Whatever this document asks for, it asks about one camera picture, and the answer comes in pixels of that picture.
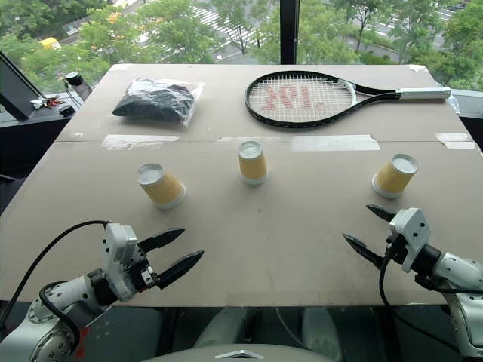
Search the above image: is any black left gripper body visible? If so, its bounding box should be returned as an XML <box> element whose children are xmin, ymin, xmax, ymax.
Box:
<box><xmin>128</xmin><ymin>244</ymin><xmax>159</xmax><ymax>293</ymax></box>

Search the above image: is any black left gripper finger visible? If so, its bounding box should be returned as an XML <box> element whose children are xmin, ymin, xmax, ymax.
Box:
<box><xmin>137</xmin><ymin>228</ymin><xmax>186</xmax><ymax>253</ymax></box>
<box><xmin>155</xmin><ymin>249</ymin><xmax>205</xmax><ymax>291</ymax></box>

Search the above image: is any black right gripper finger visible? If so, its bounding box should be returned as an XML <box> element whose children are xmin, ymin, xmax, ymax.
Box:
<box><xmin>365</xmin><ymin>204</ymin><xmax>397</xmax><ymax>225</ymax></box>
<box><xmin>341</xmin><ymin>232</ymin><xmax>386</xmax><ymax>270</ymax></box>

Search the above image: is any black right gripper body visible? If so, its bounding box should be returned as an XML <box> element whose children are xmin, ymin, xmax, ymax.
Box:
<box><xmin>382</xmin><ymin>232</ymin><xmax>407</xmax><ymax>267</ymax></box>

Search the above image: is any yellow white paper cup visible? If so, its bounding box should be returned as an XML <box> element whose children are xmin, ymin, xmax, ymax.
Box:
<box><xmin>238</xmin><ymin>140</ymin><xmax>270</xmax><ymax>186</ymax></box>
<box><xmin>136</xmin><ymin>163</ymin><xmax>187</xmax><ymax>210</ymax></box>
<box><xmin>371</xmin><ymin>153</ymin><xmax>419</xmax><ymax>199</ymax></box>

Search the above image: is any pale rounded shape under table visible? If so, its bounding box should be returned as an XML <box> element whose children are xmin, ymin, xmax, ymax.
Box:
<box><xmin>193</xmin><ymin>307</ymin><xmax>247</xmax><ymax>350</ymax></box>
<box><xmin>300</xmin><ymin>307</ymin><xmax>343</xmax><ymax>360</ymax></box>

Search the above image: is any clear tape strip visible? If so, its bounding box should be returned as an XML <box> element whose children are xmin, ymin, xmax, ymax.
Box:
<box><xmin>434</xmin><ymin>132</ymin><xmax>477</xmax><ymax>150</ymax></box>
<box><xmin>101</xmin><ymin>134</ymin><xmax>180</xmax><ymax>151</ymax></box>
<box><xmin>291</xmin><ymin>134</ymin><xmax>381</xmax><ymax>152</ymax></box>

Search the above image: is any silver robot torso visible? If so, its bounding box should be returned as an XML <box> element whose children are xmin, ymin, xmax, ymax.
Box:
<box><xmin>142</xmin><ymin>342</ymin><xmax>343</xmax><ymax>362</ymax></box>

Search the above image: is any black white tennis racket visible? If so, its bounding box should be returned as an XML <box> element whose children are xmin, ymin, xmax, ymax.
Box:
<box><xmin>244</xmin><ymin>70</ymin><xmax>453</xmax><ymax>130</ymax></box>

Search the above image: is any clear bag with dark cloth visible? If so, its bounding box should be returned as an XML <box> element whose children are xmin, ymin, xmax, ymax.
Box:
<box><xmin>112</xmin><ymin>78</ymin><xmax>206</xmax><ymax>128</ymax></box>

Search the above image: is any bunch of keys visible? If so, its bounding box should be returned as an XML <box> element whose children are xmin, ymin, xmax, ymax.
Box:
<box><xmin>29</xmin><ymin>96</ymin><xmax>64</xmax><ymax>111</ymax></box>

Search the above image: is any black slanted panel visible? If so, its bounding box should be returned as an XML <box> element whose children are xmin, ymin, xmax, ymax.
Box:
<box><xmin>0</xmin><ymin>51</ymin><xmax>45</xmax><ymax>121</ymax></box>

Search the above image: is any yellow vehicle outside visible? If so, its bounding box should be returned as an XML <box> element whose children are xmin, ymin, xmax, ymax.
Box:
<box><xmin>38</xmin><ymin>36</ymin><xmax>63</xmax><ymax>51</ymax></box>

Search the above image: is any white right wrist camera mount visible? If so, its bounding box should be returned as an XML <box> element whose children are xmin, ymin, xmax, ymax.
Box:
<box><xmin>388</xmin><ymin>207</ymin><xmax>434</xmax><ymax>273</ymax></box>

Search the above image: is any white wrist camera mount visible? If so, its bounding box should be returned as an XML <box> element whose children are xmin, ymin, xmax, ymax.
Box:
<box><xmin>100</xmin><ymin>222</ymin><xmax>139</xmax><ymax>302</ymax></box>
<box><xmin>388</xmin><ymin>207</ymin><xmax>434</xmax><ymax>273</ymax></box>

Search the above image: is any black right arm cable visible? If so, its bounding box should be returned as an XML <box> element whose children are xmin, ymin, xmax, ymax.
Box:
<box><xmin>378</xmin><ymin>243</ymin><xmax>466</xmax><ymax>357</ymax></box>

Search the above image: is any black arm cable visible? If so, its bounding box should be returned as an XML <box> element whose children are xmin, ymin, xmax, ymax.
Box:
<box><xmin>0</xmin><ymin>220</ymin><xmax>112</xmax><ymax>357</ymax></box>
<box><xmin>378</xmin><ymin>243</ymin><xmax>466</xmax><ymax>357</ymax></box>

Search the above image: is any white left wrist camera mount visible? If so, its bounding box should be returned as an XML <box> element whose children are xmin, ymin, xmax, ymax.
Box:
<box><xmin>100</xmin><ymin>222</ymin><xmax>139</xmax><ymax>302</ymax></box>

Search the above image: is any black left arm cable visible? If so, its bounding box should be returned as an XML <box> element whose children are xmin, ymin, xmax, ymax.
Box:
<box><xmin>0</xmin><ymin>220</ymin><xmax>112</xmax><ymax>357</ymax></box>

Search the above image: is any dark window frame post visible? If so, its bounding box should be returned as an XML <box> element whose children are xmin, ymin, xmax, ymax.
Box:
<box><xmin>279</xmin><ymin>0</ymin><xmax>301</xmax><ymax>66</ymax></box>

